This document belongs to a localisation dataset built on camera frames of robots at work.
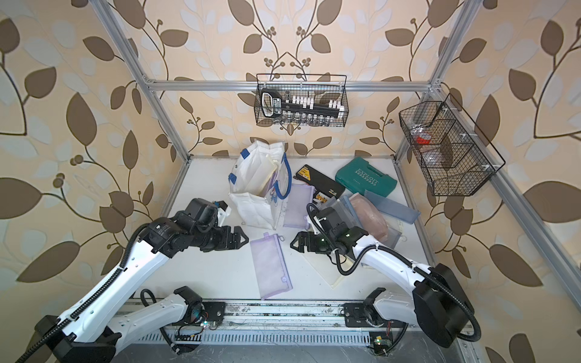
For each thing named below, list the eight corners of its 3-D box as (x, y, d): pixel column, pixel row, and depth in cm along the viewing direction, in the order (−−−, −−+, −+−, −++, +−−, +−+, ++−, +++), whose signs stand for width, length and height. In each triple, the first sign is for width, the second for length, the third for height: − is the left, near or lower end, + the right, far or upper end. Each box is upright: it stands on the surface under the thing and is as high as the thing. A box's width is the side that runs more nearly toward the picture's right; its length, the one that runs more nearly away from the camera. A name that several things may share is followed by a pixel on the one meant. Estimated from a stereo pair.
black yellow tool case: (326, 207, 102) (326, 204, 101) (291, 176, 114) (291, 173, 113) (346, 191, 108) (346, 188, 106) (310, 163, 120) (311, 160, 118)
